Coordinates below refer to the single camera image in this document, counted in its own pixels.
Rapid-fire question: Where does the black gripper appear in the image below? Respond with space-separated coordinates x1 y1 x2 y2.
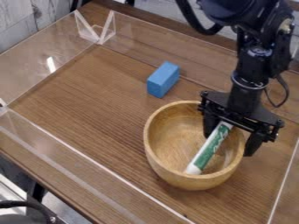
199 91 286 157

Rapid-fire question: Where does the green white marker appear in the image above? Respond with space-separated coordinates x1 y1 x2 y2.
184 122 232 175

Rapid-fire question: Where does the brown wooden bowl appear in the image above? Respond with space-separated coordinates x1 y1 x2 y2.
144 101 244 191

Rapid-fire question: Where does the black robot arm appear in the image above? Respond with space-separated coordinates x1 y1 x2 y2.
175 0 295 157

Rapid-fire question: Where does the blue rectangular block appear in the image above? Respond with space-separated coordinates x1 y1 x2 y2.
145 61 180 98

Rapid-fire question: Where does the black metal table leg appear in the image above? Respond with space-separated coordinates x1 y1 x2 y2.
32 183 47 202

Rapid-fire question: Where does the clear acrylic corner bracket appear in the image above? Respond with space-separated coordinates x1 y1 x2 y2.
73 10 116 46

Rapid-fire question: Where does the clear acrylic barrier wall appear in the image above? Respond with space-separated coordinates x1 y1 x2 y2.
0 107 195 224

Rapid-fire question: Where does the black cable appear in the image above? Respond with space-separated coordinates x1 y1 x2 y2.
0 200 56 224

